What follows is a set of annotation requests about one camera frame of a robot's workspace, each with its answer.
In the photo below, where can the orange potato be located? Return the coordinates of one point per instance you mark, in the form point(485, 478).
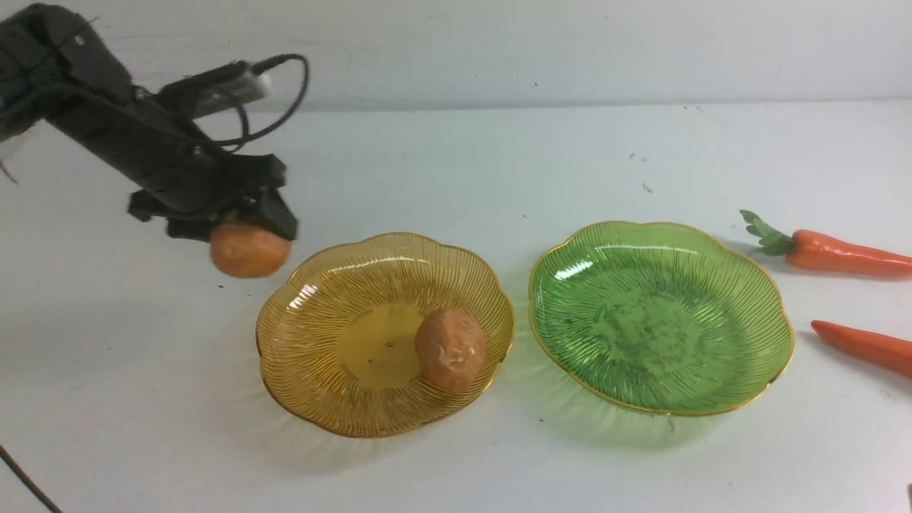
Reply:
point(450, 345)
point(246, 251)

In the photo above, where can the orange carrot with leaves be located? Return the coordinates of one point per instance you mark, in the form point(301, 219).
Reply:
point(815, 251)

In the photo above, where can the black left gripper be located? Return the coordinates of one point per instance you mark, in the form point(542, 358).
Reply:
point(204, 186)

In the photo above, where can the amber ribbed plastic plate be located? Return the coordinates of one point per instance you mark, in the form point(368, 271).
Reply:
point(336, 342)

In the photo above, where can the green ribbed plastic plate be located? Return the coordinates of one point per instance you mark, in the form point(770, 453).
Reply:
point(659, 318)

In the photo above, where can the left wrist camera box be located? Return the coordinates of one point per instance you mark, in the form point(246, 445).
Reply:
point(216, 90)

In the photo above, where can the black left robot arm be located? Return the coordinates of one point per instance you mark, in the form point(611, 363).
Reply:
point(180, 145)

